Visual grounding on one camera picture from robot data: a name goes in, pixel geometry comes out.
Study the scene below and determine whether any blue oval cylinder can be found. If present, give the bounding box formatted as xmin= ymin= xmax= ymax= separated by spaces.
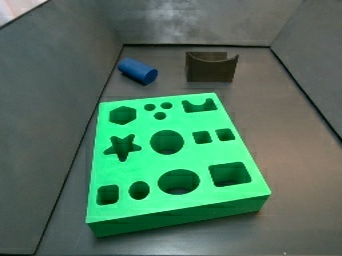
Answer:
xmin=118 ymin=58 xmax=158 ymax=85

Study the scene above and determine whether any black curved fixture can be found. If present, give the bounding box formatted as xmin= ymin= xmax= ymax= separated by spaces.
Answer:
xmin=186 ymin=52 xmax=239 ymax=82

